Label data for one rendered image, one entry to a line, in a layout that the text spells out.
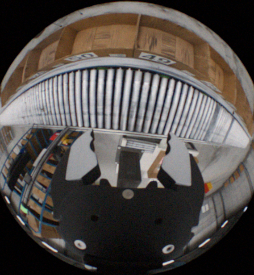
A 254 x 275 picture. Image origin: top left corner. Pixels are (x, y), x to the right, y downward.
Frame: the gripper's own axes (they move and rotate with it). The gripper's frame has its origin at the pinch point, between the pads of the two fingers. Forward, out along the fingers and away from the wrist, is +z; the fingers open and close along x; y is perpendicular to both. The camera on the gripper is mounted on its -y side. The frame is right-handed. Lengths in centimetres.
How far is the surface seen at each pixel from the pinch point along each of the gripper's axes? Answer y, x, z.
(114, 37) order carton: -39, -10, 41
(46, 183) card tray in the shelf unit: 74, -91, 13
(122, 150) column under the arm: 52, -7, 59
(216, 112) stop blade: 1, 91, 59
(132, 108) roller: 12, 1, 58
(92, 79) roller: -12, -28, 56
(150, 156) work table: 61, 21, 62
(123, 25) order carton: -51, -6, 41
